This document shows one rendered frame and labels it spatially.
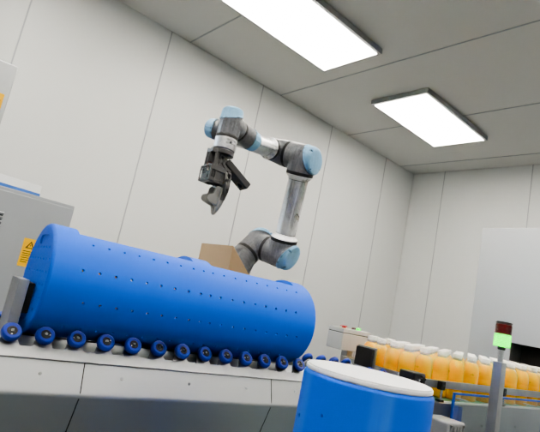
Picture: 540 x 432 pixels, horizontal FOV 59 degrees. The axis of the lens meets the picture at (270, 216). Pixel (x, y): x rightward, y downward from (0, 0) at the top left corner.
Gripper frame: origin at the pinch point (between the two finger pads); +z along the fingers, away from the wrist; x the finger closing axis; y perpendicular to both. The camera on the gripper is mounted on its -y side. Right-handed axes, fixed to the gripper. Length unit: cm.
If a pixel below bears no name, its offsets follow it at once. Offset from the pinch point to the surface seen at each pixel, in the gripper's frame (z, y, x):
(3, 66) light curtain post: -28, 67, -30
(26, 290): 34, 49, 5
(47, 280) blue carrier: 31, 47, 14
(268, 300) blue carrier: 24.4, -18.7, 12.9
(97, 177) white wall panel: -49, -34, -269
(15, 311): 40, 50, 5
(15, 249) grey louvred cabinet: 25, 31, -138
